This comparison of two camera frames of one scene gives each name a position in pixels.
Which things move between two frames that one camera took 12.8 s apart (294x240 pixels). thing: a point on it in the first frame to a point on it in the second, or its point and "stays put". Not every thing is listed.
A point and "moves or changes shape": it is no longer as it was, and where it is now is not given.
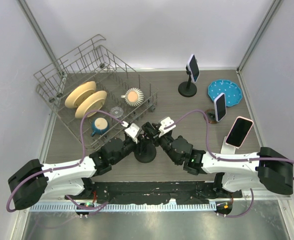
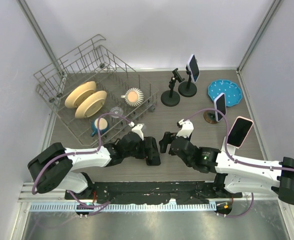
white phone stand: (226, 149) stays put
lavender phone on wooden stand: (220, 106) stays put
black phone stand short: (147, 152) to (170, 98)
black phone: (148, 129) moves or changes shape
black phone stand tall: (187, 89) stays put
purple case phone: (192, 66) stays put
